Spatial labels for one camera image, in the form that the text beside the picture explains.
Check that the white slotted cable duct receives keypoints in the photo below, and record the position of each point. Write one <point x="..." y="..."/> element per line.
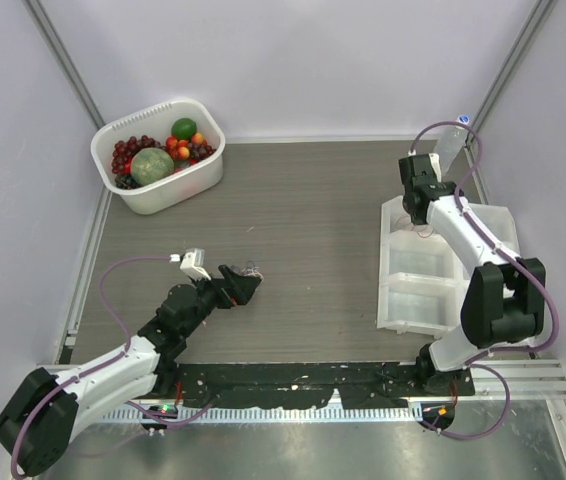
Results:
<point x="331" y="413"/>

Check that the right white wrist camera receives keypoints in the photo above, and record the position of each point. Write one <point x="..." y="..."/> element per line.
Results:
<point x="434" y="159"/>

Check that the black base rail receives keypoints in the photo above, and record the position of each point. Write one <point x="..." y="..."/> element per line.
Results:
<point x="303" y="386"/>

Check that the red yellow cherry cluster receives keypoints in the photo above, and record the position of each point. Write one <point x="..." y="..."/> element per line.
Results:
<point x="188" y="152"/>

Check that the white plastic fruit basket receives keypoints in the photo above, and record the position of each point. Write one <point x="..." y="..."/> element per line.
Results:
<point x="156" y="121"/>

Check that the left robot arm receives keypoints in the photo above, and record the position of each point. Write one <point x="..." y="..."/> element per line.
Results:
<point x="49" y="410"/>

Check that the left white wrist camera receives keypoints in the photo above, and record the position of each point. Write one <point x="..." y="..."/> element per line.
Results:
<point x="191" y="263"/>

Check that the clear water bottle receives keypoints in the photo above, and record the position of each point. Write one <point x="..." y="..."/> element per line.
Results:
<point x="451" y="142"/>

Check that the white compartment tray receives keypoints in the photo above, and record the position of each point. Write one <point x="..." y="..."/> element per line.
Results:
<point x="424" y="271"/>

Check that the red grape bunch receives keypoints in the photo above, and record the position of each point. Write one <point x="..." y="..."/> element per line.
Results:
<point x="124" y="151"/>

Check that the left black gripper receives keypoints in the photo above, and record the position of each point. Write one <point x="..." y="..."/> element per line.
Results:
<point x="232" y="288"/>

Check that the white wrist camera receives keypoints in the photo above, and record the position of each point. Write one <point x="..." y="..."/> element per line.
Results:
<point x="434" y="159"/>
<point x="191" y="263"/>

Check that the green melon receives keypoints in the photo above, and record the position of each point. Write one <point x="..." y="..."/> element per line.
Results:
<point x="151" y="165"/>

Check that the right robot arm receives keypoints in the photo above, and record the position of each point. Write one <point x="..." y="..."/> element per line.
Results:
<point x="503" y="306"/>

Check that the green lime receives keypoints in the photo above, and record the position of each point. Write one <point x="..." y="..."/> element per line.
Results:
<point x="184" y="128"/>

